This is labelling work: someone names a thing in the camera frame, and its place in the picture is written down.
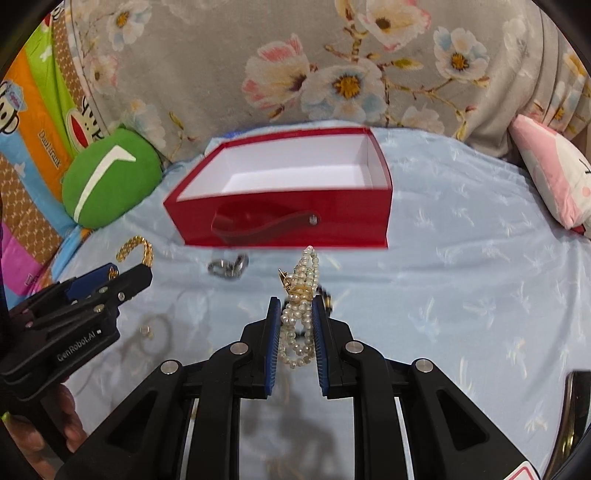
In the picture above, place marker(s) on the pink plush pillow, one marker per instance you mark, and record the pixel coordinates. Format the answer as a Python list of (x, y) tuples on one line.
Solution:
[(554, 170)]

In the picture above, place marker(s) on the light blue bed sheet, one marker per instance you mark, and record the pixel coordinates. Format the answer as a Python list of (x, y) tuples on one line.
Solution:
[(461, 277)]

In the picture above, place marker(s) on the colourful cartoon printed blanket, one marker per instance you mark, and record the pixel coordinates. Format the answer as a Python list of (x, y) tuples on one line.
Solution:
[(32, 152)]

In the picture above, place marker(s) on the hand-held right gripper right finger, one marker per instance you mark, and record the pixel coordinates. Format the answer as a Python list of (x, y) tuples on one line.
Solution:
[(320, 346)]

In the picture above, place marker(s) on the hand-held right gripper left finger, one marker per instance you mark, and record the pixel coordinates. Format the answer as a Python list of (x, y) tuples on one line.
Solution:
[(273, 344)]

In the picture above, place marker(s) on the person's left hand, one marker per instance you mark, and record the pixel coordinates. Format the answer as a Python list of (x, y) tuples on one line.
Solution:
[(74, 422)]

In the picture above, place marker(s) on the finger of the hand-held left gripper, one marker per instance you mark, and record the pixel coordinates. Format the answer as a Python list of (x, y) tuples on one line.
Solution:
[(90, 281), (129, 284)]

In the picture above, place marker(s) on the grey floral blanket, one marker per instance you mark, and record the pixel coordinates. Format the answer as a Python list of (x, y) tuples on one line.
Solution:
[(323, 60)]

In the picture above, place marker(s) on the silver wristwatch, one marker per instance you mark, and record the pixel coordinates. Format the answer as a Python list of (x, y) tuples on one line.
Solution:
[(228, 267)]

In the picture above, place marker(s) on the green round pillow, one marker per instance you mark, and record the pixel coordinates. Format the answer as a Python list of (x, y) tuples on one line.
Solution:
[(113, 177)]

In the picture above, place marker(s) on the gold wristwatch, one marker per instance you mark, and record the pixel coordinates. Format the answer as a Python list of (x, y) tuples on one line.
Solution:
[(136, 247)]

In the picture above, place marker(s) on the red cardboard box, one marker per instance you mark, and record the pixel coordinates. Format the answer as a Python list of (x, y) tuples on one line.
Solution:
[(286, 221)]

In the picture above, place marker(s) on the curved shiny metal rail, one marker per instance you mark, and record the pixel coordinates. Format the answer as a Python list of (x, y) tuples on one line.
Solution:
[(570, 415)]

